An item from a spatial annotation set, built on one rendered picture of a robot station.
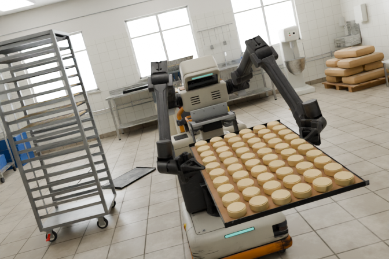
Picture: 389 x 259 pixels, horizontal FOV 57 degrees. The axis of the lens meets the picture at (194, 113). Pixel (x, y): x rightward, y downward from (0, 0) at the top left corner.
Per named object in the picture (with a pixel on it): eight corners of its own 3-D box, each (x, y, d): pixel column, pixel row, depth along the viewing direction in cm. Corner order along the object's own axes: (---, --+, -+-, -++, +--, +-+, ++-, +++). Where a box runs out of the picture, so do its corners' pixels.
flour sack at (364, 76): (354, 85, 634) (353, 77, 632) (341, 84, 675) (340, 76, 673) (391, 75, 643) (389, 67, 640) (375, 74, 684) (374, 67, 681)
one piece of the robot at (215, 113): (192, 145, 216) (183, 111, 213) (235, 133, 219) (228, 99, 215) (196, 152, 201) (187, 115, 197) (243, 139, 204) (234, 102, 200)
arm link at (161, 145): (179, 163, 145) (158, 166, 145) (176, 136, 144) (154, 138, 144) (179, 171, 134) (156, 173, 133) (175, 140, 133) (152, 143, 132)
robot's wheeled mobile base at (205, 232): (184, 229, 282) (177, 200, 278) (261, 206, 288) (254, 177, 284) (197, 280, 216) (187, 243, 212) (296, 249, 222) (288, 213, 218)
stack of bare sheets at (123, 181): (121, 189, 424) (120, 187, 423) (101, 187, 450) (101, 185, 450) (156, 169, 468) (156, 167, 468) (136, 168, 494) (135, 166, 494)
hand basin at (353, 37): (374, 59, 718) (365, 3, 699) (357, 63, 716) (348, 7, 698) (348, 59, 816) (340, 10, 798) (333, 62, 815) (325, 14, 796)
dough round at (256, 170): (250, 171, 116) (250, 166, 115) (266, 169, 115) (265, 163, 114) (252, 179, 111) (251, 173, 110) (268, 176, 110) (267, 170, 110)
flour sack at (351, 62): (349, 69, 630) (348, 60, 628) (336, 69, 671) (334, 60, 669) (386, 59, 640) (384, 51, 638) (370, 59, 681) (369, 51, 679)
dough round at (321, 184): (330, 181, 100) (330, 175, 99) (334, 191, 95) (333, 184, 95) (312, 184, 101) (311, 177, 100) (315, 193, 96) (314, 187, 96)
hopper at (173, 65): (153, 75, 485) (150, 65, 482) (193, 65, 489) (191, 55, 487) (153, 76, 456) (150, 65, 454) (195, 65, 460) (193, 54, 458)
